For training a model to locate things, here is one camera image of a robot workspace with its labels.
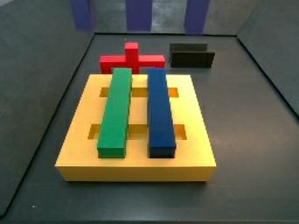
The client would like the red comb-shaped block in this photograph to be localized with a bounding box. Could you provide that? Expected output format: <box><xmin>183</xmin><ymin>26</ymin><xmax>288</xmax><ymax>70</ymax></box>
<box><xmin>99</xmin><ymin>42</ymin><xmax>166</xmax><ymax>74</ymax></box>

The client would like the green bar block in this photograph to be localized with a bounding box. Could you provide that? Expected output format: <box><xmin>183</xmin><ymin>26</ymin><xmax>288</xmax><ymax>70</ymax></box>
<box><xmin>98</xmin><ymin>68</ymin><xmax>133</xmax><ymax>158</ymax></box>

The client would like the yellow slotted board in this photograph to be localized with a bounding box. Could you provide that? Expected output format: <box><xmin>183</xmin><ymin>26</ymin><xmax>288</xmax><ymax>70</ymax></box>
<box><xmin>55</xmin><ymin>74</ymin><xmax>217</xmax><ymax>182</ymax></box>

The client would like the black angle bracket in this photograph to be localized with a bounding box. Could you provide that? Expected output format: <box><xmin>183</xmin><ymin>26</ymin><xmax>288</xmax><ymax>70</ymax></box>
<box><xmin>170</xmin><ymin>44</ymin><xmax>216</xmax><ymax>68</ymax></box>

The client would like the blue bar block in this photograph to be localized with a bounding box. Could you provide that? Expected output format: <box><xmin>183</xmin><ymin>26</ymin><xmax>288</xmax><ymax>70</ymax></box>
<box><xmin>147</xmin><ymin>68</ymin><xmax>177</xmax><ymax>158</ymax></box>

